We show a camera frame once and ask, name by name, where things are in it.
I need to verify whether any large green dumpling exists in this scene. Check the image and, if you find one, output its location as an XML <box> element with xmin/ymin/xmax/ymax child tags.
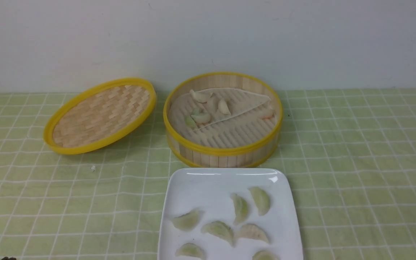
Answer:
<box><xmin>248</xmin><ymin>186</ymin><xmax>271</xmax><ymax>216</ymax></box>

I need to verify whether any green dumpling plate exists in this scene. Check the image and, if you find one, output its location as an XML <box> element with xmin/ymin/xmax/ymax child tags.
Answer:
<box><xmin>175</xmin><ymin>243</ymin><xmax>206</xmax><ymax>260</ymax></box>

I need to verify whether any white square plate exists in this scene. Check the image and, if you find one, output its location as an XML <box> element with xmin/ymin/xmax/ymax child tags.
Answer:
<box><xmin>157</xmin><ymin>168</ymin><xmax>305</xmax><ymax>260</ymax></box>

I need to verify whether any upright green dumpling on plate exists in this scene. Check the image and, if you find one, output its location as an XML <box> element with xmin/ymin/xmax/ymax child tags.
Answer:
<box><xmin>230</xmin><ymin>194</ymin><xmax>249</xmax><ymax>225</ymax></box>

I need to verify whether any green dumpling on plate left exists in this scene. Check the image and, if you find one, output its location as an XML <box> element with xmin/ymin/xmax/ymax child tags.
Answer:
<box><xmin>171</xmin><ymin>208</ymin><xmax>203</xmax><ymax>232</ymax></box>

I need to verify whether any green dumpling on plate centre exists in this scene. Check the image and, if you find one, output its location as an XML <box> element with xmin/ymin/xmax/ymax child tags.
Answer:
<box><xmin>201</xmin><ymin>221</ymin><xmax>235</xmax><ymax>247</ymax></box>

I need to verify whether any pale dumpling on plate right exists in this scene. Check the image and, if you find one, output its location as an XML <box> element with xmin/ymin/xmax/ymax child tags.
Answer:
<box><xmin>234</xmin><ymin>223</ymin><xmax>271</xmax><ymax>244</ymax></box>

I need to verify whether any green dumpling at plate edge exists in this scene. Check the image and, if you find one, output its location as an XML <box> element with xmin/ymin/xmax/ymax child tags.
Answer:
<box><xmin>252</xmin><ymin>250</ymin><xmax>279</xmax><ymax>260</ymax></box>

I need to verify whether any yellow rimmed bamboo steamer basket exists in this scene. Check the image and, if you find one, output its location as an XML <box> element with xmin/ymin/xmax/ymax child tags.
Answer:
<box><xmin>163</xmin><ymin>72</ymin><xmax>283</xmax><ymax>168</ymax></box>

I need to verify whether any pale green dumpling in steamer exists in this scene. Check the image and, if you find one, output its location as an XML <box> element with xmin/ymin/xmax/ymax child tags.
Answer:
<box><xmin>190</xmin><ymin>113</ymin><xmax>211</xmax><ymax>125</ymax></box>

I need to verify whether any small green dumpling steamer left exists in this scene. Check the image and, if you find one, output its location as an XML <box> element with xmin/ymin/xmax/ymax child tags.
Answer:
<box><xmin>185</xmin><ymin>115</ymin><xmax>198</xmax><ymax>129</ymax></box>

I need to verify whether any white dumpling steamer middle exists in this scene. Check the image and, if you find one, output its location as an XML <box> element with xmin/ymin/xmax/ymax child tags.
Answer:
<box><xmin>217</xmin><ymin>99</ymin><xmax>231</xmax><ymax>115</ymax></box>

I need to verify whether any white dumpling steamer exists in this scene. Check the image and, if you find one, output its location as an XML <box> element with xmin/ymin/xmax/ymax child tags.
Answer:
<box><xmin>217</xmin><ymin>99</ymin><xmax>231</xmax><ymax>115</ymax></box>
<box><xmin>189</xmin><ymin>90</ymin><xmax>212</xmax><ymax>103</ymax></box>

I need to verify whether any white dumpling steamer top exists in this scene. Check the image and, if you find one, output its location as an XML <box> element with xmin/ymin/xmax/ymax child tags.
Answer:
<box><xmin>189</xmin><ymin>90</ymin><xmax>212</xmax><ymax>103</ymax></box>

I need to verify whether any orange tinted dumpling in steamer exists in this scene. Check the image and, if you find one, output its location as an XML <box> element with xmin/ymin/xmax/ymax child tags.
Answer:
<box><xmin>259</xmin><ymin>107</ymin><xmax>275</xmax><ymax>120</ymax></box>

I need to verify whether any yellow rimmed bamboo steamer lid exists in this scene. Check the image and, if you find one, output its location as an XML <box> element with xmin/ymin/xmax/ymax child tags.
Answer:
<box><xmin>43</xmin><ymin>78</ymin><xmax>157</xmax><ymax>155</ymax></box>

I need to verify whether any green checked tablecloth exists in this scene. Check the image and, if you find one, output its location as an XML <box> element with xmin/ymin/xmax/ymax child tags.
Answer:
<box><xmin>0</xmin><ymin>89</ymin><xmax>416</xmax><ymax>260</ymax></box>

